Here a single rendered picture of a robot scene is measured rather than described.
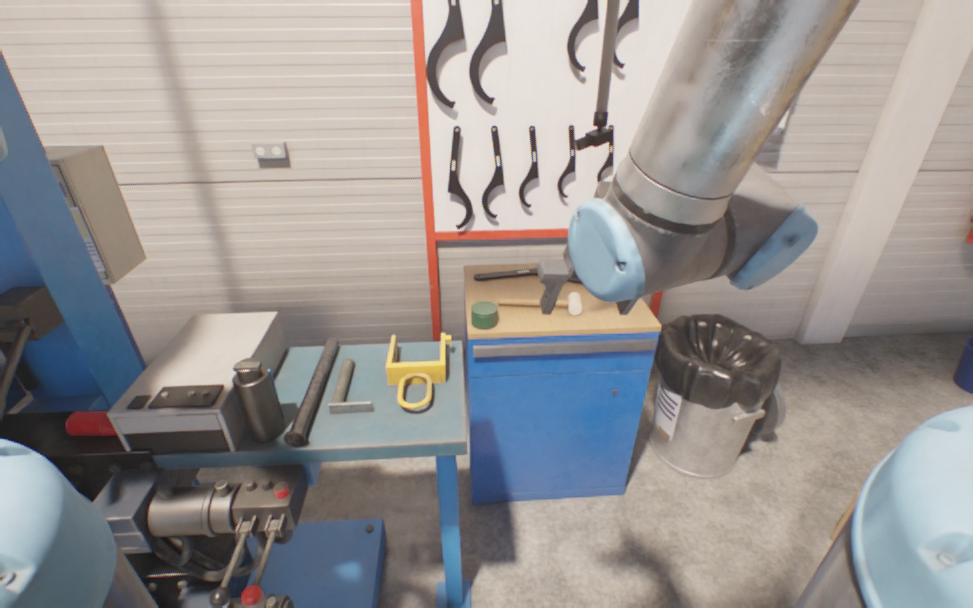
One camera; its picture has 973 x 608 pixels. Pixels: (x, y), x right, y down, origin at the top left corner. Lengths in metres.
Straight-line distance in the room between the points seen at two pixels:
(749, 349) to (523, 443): 1.15
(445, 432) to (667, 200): 0.90
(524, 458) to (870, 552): 1.94
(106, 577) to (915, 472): 0.35
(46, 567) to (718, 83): 0.39
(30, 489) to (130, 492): 1.07
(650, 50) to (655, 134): 2.40
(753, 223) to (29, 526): 0.50
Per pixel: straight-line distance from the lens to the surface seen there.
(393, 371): 1.29
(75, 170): 1.88
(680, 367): 2.25
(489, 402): 1.92
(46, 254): 1.47
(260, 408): 1.18
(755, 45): 0.33
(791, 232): 0.50
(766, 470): 2.85
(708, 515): 2.54
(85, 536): 0.28
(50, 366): 1.61
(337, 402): 1.25
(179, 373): 1.34
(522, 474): 2.24
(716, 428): 2.42
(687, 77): 0.35
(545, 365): 1.83
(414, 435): 1.17
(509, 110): 2.62
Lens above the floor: 1.89
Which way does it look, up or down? 30 degrees down
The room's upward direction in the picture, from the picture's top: straight up
